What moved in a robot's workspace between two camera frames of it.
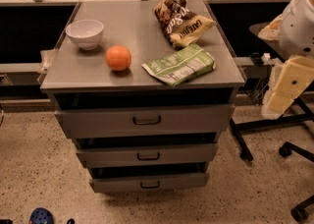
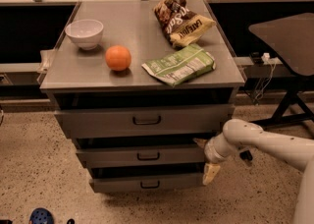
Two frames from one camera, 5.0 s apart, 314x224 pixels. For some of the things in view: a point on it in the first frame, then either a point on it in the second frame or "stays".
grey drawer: (195, 155) stays
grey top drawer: (139, 121) stays
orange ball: (118, 58) stays
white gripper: (298, 28) to (211, 153)
